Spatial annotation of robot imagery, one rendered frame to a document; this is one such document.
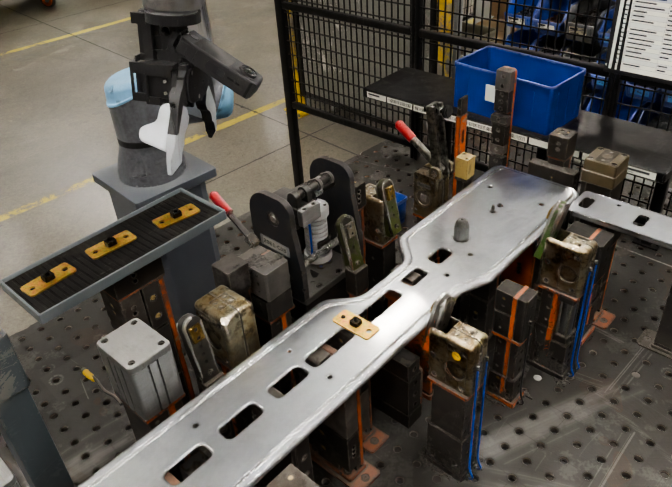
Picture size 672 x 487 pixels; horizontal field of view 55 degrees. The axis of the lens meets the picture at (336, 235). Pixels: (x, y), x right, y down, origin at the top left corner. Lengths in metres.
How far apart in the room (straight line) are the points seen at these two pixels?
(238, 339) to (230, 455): 0.22
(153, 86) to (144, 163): 0.57
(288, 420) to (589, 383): 0.75
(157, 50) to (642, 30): 1.24
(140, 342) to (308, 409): 0.28
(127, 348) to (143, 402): 0.09
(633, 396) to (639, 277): 0.42
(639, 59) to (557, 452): 0.98
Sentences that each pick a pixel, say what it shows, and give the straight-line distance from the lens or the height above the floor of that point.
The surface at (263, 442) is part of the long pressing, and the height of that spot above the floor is 1.00.
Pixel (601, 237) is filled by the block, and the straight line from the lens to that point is 1.48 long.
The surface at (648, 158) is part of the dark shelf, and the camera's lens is 1.71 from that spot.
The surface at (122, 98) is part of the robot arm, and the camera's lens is 1.41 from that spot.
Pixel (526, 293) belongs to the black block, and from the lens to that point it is 1.28.
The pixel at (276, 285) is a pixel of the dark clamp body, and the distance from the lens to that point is 1.21.
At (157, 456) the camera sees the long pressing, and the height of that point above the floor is 1.00.
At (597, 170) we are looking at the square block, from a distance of 1.60.
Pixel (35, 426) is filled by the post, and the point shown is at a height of 0.94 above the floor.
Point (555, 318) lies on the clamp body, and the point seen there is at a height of 0.85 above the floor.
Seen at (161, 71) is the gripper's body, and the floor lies 1.50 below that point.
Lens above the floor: 1.80
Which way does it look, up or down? 35 degrees down
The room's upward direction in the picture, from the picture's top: 4 degrees counter-clockwise
